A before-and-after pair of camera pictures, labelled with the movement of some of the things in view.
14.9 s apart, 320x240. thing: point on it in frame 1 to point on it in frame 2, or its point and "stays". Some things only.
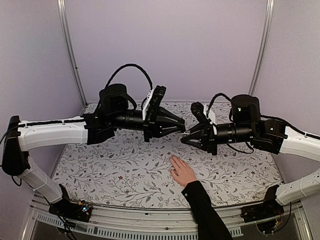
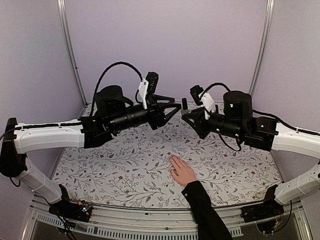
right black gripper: (207, 140) to (197, 115)
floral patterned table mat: (133, 170) stays
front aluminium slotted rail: (121, 223) stays
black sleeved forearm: (210, 226) stays
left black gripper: (154, 120) to (157, 114)
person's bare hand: (181, 172) stays
